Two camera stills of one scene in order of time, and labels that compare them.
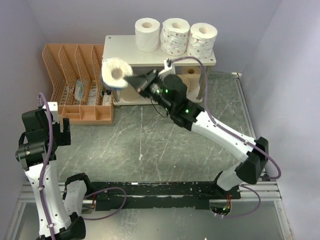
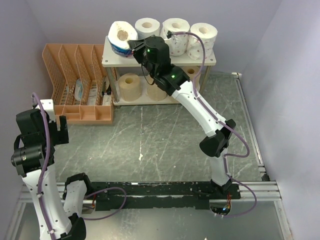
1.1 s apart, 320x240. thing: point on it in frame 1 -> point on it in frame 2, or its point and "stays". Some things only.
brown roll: (191, 75) stays
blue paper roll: (114, 71) -> (120, 32)
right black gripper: (142, 82) -> (137, 47)
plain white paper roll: (147, 34) stays
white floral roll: (201, 39) stays
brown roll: (130, 93) stays
